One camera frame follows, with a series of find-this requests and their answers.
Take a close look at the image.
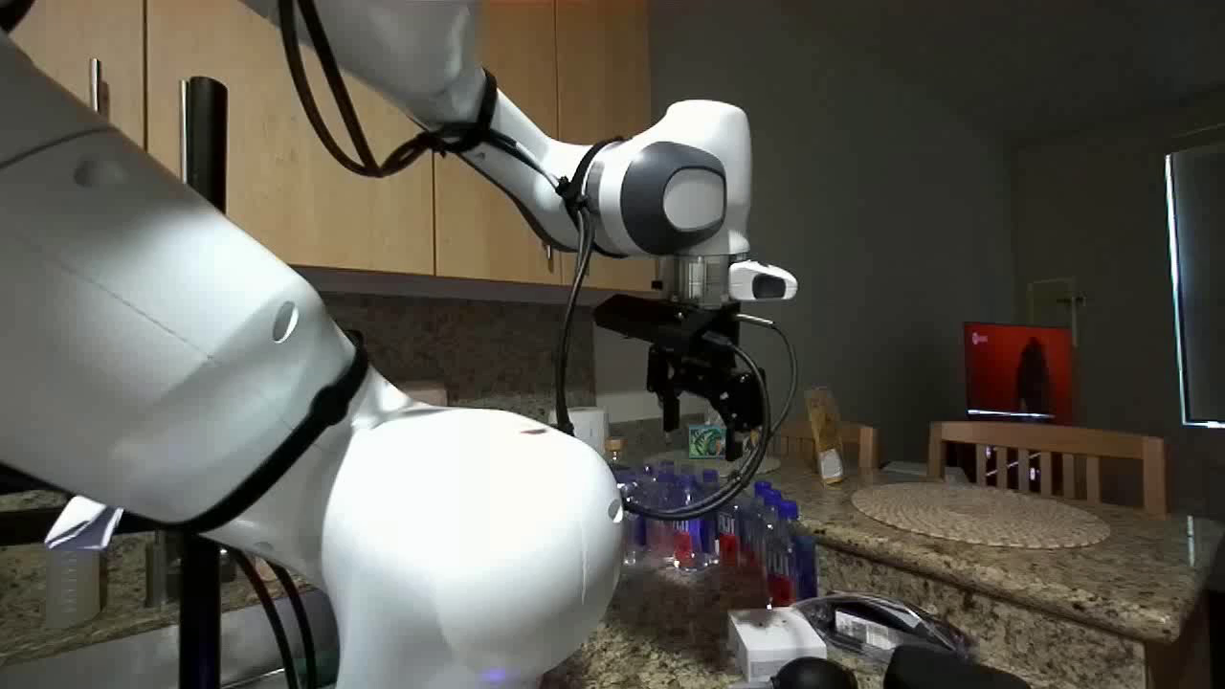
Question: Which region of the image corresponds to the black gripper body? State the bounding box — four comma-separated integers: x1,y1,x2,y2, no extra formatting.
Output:
643,302,772,391

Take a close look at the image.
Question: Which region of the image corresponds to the black round object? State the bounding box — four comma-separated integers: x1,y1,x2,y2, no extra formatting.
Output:
765,654,861,689

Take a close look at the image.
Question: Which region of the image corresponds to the clear plastic bag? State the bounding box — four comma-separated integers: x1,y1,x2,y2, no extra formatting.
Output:
816,594,978,662

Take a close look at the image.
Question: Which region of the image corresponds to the green patterned container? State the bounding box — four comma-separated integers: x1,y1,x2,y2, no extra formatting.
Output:
686,417,730,463

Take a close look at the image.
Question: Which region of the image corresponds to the wooden board holder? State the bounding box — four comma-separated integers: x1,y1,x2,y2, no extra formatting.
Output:
801,387,880,486

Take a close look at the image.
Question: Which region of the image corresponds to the white small box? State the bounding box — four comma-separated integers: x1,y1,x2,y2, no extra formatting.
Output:
726,604,833,683

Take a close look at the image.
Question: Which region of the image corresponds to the red box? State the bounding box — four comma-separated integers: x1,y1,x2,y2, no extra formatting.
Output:
962,320,1079,426

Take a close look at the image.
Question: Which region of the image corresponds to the round woven placemat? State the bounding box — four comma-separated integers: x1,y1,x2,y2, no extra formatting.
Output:
850,479,1116,556

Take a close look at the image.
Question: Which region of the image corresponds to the black embossed zip case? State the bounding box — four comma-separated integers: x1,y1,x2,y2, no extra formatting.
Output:
880,642,1032,689

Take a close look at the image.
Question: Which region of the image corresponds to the window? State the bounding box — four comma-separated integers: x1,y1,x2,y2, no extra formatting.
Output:
1161,137,1225,431

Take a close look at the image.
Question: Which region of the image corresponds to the black vertical stand pole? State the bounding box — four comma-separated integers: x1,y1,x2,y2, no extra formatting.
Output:
176,72,233,689

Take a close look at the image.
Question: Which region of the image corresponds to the white crumpled paper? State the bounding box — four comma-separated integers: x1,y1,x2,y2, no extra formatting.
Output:
42,494,130,556

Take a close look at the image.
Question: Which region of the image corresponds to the white cup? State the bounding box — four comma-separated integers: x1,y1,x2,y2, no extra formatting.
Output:
33,546,106,636

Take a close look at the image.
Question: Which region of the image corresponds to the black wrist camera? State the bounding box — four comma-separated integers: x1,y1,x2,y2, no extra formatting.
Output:
590,293,699,343

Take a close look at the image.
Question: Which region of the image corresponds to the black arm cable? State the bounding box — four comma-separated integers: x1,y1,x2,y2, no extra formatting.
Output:
271,0,787,521

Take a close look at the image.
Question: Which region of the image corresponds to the metal cabinet handle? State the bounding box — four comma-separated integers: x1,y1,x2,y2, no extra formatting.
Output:
83,52,113,124

